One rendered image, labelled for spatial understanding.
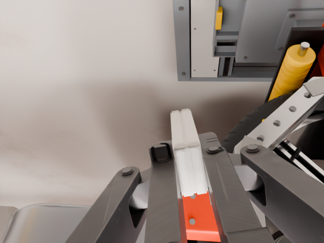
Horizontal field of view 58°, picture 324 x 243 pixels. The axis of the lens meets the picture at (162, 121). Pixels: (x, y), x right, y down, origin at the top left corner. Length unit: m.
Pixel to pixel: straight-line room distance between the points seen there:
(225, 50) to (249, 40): 0.16
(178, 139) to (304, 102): 0.46
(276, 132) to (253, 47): 0.56
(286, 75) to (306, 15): 0.32
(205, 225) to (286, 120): 0.24
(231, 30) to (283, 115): 0.59
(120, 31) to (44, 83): 0.63
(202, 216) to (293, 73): 0.38
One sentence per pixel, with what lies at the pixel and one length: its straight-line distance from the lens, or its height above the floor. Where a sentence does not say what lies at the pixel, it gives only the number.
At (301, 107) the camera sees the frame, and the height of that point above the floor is 0.65.
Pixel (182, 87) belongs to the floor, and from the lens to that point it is 1.59.
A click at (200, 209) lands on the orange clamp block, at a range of 0.48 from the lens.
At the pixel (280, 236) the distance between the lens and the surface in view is 1.05.
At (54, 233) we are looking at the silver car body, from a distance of 1.00.
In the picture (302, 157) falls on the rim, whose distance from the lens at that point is 0.67.
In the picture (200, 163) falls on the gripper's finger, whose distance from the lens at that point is 0.16.
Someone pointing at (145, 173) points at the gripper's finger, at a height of 0.92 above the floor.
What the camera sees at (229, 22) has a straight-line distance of 1.09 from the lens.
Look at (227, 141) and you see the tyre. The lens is 0.63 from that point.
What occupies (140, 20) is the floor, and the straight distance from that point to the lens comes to 1.29.
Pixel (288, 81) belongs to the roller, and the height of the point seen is 0.53.
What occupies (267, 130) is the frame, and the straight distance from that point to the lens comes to 0.55.
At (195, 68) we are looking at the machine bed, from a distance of 1.35.
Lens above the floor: 0.97
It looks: 31 degrees down
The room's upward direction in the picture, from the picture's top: 175 degrees counter-clockwise
